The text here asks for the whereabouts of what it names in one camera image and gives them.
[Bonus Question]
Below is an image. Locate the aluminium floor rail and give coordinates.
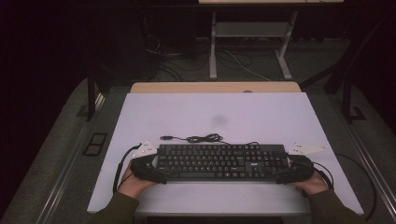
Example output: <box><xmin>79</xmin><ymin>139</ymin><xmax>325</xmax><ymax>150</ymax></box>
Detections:
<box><xmin>326</xmin><ymin>92</ymin><xmax>396</xmax><ymax>214</ymax></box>
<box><xmin>34</xmin><ymin>92</ymin><xmax>106</xmax><ymax>224</ymax></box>

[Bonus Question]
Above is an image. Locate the black floor socket frame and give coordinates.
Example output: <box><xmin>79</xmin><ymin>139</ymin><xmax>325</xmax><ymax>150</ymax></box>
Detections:
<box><xmin>82</xmin><ymin>133</ymin><xmax>108</xmax><ymax>157</ymax></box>

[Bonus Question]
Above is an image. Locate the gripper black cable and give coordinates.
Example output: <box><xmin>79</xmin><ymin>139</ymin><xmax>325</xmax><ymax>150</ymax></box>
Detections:
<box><xmin>312</xmin><ymin>161</ymin><xmax>335</xmax><ymax>190</ymax></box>
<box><xmin>112</xmin><ymin>143</ymin><xmax>143</xmax><ymax>194</ymax></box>

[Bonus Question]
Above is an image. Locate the long thin black cable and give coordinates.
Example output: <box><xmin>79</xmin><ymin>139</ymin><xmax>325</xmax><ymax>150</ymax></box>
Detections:
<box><xmin>334</xmin><ymin>152</ymin><xmax>377</xmax><ymax>222</ymax></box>

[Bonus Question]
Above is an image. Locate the person's right hand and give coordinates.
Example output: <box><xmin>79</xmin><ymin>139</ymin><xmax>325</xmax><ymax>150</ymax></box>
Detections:
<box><xmin>289</xmin><ymin>171</ymin><xmax>330</xmax><ymax>196</ymax></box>

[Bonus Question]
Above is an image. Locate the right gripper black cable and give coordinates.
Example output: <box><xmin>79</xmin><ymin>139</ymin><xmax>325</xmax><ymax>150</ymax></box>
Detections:
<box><xmin>312</xmin><ymin>161</ymin><xmax>335</xmax><ymax>190</ymax></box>

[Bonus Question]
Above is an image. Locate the white metal desk frame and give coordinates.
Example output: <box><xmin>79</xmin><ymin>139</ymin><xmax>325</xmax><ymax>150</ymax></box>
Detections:
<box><xmin>208</xmin><ymin>11</ymin><xmax>299</xmax><ymax>81</ymax></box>

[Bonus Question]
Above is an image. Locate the black computer keyboard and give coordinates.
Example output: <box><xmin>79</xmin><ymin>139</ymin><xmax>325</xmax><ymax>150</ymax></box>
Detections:
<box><xmin>154</xmin><ymin>143</ymin><xmax>290</xmax><ymax>184</ymax></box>

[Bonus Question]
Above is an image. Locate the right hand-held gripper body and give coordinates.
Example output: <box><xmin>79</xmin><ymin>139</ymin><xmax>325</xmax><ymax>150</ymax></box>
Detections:
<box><xmin>288</xmin><ymin>142</ymin><xmax>328</xmax><ymax>184</ymax></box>

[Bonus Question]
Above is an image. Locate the bundle of black floor cables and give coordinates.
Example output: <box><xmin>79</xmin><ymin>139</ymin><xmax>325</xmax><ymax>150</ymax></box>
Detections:
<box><xmin>146</xmin><ymin>34</ymin><xmax>209</xmax><ymax>82</ymax></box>

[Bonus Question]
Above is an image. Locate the black metal stand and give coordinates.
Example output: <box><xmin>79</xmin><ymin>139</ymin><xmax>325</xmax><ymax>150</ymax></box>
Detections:
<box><xmin>86</xmin><ymin>74</ymin><xmax>98</xmax><ymax>122</ymax></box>
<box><xmin>341</xmin><ymin>74</ymin><xmax>367</xmax><ymax>124</ymax></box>

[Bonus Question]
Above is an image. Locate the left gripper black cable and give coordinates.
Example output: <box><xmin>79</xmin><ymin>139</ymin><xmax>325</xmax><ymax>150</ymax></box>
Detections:
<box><xmin>112</xmin><ymin>143</ymin><xmax>143</xmax><ymax>194</ymax></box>

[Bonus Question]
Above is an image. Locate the white floor cable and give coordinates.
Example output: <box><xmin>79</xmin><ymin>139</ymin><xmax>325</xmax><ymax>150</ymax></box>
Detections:
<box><xmin>223</xmin><ymin>49</ymin><xmax>273</xmax><ymax>82</ymax></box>

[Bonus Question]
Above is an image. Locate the person's left hand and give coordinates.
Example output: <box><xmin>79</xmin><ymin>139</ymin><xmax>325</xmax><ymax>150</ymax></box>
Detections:
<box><xmin>118</xmin><ymin>164</ymin><xmax>157</xmax><ymax>199</ymax></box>

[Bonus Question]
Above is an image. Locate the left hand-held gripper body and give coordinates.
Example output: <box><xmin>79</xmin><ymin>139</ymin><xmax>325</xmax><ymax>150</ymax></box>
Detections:
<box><xmin>130</xmin><ymin>139</ymin><xmax>158</xmax><ymax>181</ymax></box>

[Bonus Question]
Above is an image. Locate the black keyboard cable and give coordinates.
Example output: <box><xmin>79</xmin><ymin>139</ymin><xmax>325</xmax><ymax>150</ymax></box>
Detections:
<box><xmin>160</xmin><ymin>133</ymin><xmax>260</xmax><ymax>147</ymax></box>

